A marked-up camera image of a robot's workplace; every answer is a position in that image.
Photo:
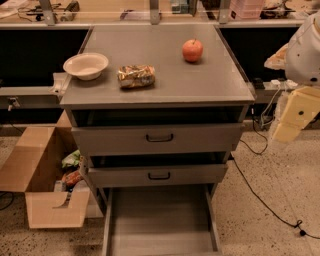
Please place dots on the grey open bottom drawer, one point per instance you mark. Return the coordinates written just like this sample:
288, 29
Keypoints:
160, 221

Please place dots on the orange snack bag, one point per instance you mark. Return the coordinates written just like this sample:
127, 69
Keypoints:
72, 178

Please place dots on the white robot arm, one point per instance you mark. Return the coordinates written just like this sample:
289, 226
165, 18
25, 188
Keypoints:
300, 59

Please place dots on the red apple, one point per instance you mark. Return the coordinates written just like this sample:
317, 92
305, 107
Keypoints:
192, 50

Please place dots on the pink storage box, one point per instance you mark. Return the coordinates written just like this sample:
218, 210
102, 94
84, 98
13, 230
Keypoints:
246, 9

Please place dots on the white power strip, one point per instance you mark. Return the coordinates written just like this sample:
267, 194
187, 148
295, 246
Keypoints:
283, 84

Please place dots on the green snack bag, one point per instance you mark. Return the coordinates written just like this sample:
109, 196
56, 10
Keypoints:
71, 160

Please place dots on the grey middle drawer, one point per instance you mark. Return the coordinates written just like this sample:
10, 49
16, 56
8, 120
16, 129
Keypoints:
157, 175

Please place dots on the orange gold can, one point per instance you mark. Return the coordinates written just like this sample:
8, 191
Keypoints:
136, 76

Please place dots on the white bowl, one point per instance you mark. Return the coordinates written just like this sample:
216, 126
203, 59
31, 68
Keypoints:
86, 66

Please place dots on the open cardboard box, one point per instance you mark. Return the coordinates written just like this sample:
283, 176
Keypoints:
33, 168

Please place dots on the grey top drawer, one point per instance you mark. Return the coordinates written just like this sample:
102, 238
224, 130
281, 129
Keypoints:
158, 139

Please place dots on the grey drawer cabinet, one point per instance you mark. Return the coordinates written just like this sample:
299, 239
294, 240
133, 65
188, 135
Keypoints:
209, 91

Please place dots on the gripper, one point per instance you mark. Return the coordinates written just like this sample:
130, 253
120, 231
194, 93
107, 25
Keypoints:
304, 58

